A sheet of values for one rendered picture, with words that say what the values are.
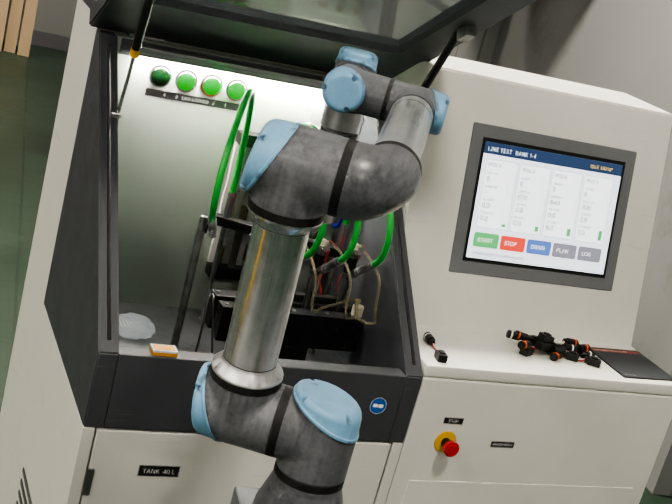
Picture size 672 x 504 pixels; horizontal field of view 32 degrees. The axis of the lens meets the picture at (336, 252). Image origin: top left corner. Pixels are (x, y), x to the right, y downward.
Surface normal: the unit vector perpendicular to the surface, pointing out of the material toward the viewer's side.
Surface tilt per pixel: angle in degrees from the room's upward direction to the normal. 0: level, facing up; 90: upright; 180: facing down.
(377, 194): 89
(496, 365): 0
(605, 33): 90
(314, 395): 8
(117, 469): 90
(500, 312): 76
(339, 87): 90
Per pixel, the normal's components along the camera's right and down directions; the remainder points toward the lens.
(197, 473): 0.35, 0.37
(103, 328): 0.42, -0.43
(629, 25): -0.94, -0.16
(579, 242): 0.40, 0.14
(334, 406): 0.37, -0.88
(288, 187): -0.10, 0.41
